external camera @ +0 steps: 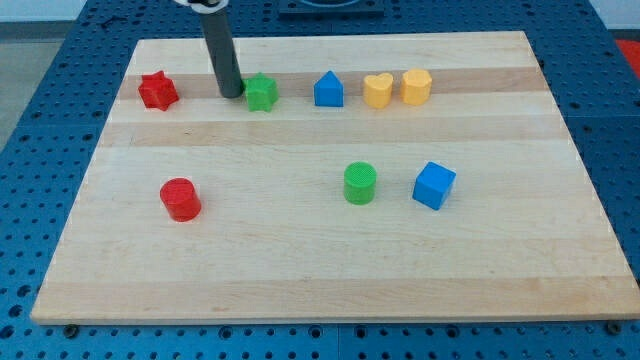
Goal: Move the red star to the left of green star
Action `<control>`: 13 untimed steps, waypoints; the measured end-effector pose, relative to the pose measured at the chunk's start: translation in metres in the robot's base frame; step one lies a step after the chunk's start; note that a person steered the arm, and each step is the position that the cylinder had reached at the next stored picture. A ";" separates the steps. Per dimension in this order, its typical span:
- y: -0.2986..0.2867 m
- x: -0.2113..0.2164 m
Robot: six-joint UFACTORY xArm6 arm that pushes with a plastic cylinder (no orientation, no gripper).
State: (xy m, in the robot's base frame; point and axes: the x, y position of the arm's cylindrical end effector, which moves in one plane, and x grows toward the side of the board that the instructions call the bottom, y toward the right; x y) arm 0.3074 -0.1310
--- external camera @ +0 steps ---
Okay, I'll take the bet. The blue house-shaped block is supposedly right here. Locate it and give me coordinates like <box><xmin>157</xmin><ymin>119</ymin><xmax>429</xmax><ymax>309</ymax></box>
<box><xmin>313</xmin><ymin>71</ymin><xmax>344</xmax><ymax>107</ymax></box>

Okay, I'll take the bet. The green cylinder block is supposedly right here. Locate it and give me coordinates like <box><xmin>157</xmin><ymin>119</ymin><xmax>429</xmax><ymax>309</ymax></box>
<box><xmin>343</xmin><ymin>161</ymin><xmax>377</xmax><ymax>205</ymax></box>

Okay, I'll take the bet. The green star block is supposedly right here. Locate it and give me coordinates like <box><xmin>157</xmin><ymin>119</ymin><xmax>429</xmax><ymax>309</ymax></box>
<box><xmin>244</xmin><ymin>72</ymin><xmax>279</xmax><ymax>112</ymax></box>

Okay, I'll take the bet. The red cylinder block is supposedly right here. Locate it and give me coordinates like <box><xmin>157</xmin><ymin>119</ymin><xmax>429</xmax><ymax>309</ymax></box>
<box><xmin>159</xmin><ymin>178</ymin><xmax>202</xmax><ymax>222</ymax></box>

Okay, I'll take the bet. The blue cube block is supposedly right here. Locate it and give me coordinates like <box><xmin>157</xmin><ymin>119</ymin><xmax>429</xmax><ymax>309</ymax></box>
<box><xmin>412</xmin><ymin>162</ymin><xmax>456</xmax><ymax>210</ymax></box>

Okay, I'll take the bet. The light wooden board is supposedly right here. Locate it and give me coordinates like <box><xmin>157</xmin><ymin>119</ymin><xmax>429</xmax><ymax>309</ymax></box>
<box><xmin>31</xmin><ymin>31</ymin><xmax>639</xmax><ymax>325</ymax></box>

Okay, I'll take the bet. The yellow heart block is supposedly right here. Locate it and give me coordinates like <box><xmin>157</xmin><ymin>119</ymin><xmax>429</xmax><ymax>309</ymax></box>
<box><xmin>363</xmin><ymin>73</ymin><xmax>394</xmax><ymax>109</ymax></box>

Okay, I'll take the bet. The red star block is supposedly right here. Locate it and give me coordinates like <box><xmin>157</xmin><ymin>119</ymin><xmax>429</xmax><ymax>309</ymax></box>
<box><xmin>138</xmin><ymin>70</ymin><xmax>180</xmax><ymax>111</ymax></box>

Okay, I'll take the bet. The white rod holder collar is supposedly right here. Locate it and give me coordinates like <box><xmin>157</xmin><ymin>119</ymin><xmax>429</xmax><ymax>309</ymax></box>
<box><xmin>174</xmin><ymin>0</ymin><xmax>229</xmax><ymax>14</ymax></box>

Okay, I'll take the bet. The yellow hexagon block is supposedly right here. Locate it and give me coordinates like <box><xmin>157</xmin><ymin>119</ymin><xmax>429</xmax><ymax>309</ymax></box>
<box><xmin>400</xmin><ymin>69</ymin><xmax>432</xmax><ymax>106</ymax></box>

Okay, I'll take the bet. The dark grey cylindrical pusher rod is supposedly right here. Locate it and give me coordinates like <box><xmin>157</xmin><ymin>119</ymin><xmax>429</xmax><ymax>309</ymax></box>
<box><xmin>200</xmin><ymin>6</ymin><xmax>244</xmax><ymax>98</ymax></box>

